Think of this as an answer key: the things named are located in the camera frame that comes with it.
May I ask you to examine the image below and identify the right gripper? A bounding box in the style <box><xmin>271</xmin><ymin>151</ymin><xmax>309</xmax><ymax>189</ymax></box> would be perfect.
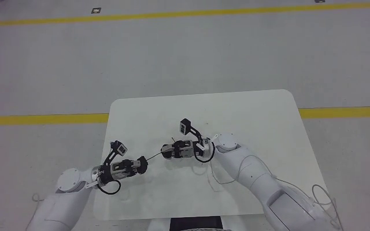
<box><xmin>160</xmin><ymin>139</ymin><xmax>214</xmax><ymax>159</ymax></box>

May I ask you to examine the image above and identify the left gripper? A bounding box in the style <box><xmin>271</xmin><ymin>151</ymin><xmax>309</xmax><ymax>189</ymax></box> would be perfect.
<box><xmin>91</xmin><ymin>155</ymin><xmax>149</xmax><ymax>185</ymax></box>

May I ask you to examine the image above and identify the thin black zip tie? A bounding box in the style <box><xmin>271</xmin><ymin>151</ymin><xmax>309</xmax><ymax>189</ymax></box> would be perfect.
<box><xmin>145</xmin><ymin>137</ymin><xmax>176</xmax><ymax>162</ymax></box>

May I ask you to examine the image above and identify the robot body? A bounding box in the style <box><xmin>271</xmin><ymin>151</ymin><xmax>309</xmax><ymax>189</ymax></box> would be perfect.
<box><xmin>146</xmin><ymin>214</ymin><xmax>271</xmax><ymax>231</ymax></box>

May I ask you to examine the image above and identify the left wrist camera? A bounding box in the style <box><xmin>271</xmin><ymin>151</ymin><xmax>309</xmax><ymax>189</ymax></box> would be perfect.
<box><xmin>101</xmin><ymin>140</ymin><xmax>128</xmax><ymax>174</ymax></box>

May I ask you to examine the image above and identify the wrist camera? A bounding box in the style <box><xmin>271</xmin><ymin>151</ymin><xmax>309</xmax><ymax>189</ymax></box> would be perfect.
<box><xmin>101</xmin><ymin>140</ymin><xmax>128</xmax><ymax>174</ymax></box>
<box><xmin>179</xmin><ymin>117</ymin><xmax>207</xmax><ymax>151</ymax></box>

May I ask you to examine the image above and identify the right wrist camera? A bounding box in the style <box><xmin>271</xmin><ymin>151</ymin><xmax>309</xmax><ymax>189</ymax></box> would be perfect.
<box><xmin>179</xmin><ymin>117</ymin><xmax>207</xmax><ymax>151</ymax></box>

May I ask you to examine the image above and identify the black cable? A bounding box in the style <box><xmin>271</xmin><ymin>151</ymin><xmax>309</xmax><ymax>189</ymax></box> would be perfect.
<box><xmin>193</xmin><ymin>140</ymin><xmax>216</xmax><ymax>164</ymax></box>
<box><xmin>96</xmin><ymin>179</ymin><xmax>122</xmax><ymax>195</ymax></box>

